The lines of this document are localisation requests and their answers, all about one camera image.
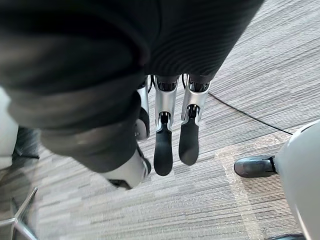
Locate silver robot leg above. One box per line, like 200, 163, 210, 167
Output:
273, 119, 320, 240

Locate white furniture piece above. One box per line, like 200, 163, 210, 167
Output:
0, 86, 20, 165

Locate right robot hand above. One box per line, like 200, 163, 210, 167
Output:
0, 0, 265, 190

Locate chrome chair base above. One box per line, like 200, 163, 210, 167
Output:
0, 186, 39, 240

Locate black floor cable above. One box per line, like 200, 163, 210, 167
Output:
207, 91, 294, 135

